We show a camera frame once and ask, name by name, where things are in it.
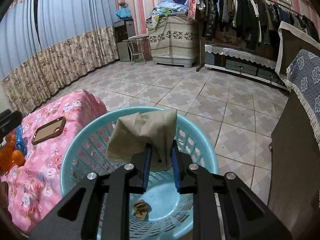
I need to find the blue plastic bag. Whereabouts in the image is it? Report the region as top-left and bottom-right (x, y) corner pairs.
(15, 125), (27, 157)

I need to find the brown paper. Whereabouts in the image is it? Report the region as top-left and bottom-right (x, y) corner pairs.
(133, 199), (152, 220)

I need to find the beige paper napkin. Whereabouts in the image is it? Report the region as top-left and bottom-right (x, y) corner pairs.
(106, 109), (177, 172)

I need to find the orange mandarin fruit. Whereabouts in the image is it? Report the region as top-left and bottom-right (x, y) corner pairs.
(12, 150), (25, 166)

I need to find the brown phone case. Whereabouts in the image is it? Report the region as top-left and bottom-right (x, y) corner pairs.
(31, 116), (66, 145)

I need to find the pink floral tablecloth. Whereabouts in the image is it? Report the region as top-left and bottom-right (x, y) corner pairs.
(1, 89), (107, 232)

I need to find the turquoise plastic laundry basket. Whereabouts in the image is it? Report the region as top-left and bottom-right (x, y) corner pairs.
(60, 107), (219, 239)

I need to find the blue floral curtain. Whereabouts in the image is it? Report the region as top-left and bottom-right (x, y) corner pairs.
(1, 0), (119, 114)

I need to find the grey water dispenser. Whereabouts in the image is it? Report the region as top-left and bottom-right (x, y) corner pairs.
(113, 19), (136, 62)

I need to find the small metal stool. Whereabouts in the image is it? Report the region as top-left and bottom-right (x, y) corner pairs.
(124, 34), (149, 64)

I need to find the blue lace sofa cover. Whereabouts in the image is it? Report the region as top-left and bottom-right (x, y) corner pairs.
(285, 49), (320, 142)

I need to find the low lace covered shelf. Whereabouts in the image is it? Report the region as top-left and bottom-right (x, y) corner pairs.
(204, 44), (286, 90)

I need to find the blue covered potted plant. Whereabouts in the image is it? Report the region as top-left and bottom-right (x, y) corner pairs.
(116, 2), (132, 20)

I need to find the cloth covered cabinet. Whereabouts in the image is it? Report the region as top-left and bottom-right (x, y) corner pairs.
(146, 15), (200, 68)

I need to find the clothes rack with garments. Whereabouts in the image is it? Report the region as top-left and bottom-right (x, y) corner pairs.
(196, 0), (319, 61)

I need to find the pile of clothes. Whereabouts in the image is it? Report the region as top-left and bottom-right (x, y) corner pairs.
(146, 0), (189, 29)

